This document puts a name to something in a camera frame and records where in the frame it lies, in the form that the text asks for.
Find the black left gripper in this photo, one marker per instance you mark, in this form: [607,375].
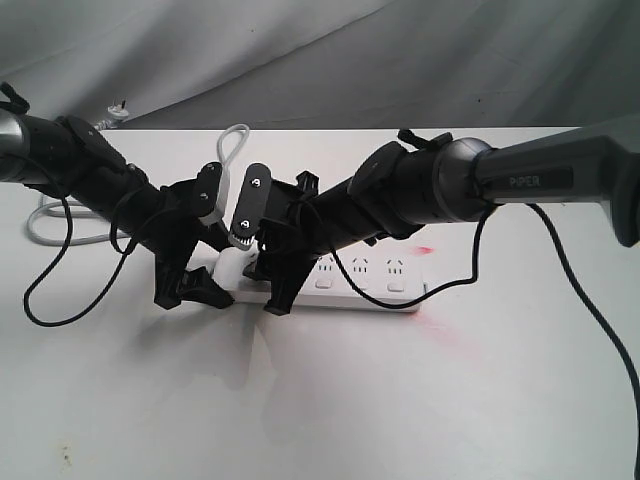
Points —
[179,231]

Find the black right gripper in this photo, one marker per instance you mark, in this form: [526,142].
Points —
[283,239]

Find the white five-socket power strip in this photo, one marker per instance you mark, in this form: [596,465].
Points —
[386,276]

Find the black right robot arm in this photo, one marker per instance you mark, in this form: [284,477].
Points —
[412,182]

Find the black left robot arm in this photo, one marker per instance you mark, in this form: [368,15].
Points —
[68,157]

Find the grey backdrop cloth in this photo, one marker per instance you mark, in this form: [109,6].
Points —
[326,64]

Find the white wall plug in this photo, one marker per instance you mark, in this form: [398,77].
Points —
[116,114]

